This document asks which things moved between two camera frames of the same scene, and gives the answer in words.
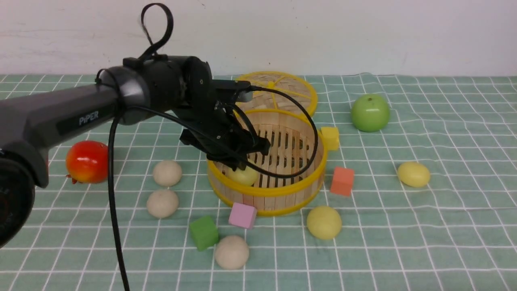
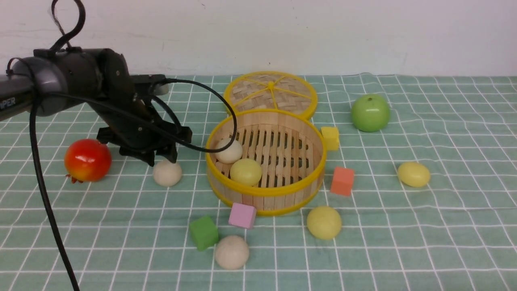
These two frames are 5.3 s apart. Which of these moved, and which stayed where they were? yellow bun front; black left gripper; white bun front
Moved: black left gripper
Stayed: white bun front; yellow bun front
